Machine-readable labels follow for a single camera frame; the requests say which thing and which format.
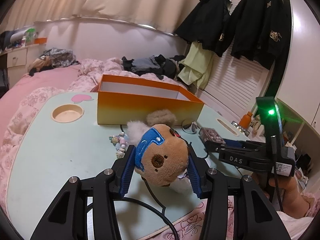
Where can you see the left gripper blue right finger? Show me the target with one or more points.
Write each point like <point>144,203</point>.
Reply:
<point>254,215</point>

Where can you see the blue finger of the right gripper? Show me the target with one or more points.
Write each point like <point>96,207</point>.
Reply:
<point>256,153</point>
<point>243,144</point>

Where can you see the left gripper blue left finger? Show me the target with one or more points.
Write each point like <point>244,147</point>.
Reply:
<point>66,216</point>

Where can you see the pink glitter card box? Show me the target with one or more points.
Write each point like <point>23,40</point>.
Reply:
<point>210,134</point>

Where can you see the brown capybara plush blue cap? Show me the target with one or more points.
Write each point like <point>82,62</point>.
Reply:
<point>161,156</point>

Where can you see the brown fluffy pompom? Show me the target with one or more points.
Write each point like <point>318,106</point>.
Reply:
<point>161,117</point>

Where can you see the pastel bead bracelet charm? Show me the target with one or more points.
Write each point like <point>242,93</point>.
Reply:
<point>121,143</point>

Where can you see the white fluffy pompom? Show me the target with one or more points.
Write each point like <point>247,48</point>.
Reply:
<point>135,131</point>

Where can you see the orange gradient cardboard box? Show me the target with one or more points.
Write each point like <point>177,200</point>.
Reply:
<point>122,99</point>

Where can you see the anime figure keychain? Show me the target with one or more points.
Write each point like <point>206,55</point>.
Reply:
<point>182,184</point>

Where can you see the person's right hand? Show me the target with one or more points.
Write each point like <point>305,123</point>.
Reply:
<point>294,204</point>

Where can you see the orange water bottle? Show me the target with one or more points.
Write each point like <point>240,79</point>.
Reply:
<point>246,120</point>

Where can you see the mint green lap table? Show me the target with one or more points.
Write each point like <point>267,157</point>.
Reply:
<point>51,152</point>

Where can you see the lime green garment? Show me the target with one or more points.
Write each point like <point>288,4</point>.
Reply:
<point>197,66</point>

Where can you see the pile of dark clothes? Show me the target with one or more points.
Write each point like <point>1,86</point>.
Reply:
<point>158,65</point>

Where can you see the hanging black jacket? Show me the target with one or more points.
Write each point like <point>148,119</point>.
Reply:
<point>205,25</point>
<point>260,29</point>

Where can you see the pink floral duvet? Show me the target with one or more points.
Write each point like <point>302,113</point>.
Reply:
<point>20,105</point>

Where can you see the beige curtain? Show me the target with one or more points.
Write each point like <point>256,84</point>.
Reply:
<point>163,15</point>

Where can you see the patterned grey clothes pile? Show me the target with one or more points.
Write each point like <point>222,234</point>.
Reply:
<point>60,57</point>

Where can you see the white desk with drawer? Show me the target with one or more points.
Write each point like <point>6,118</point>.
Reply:
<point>15,62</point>

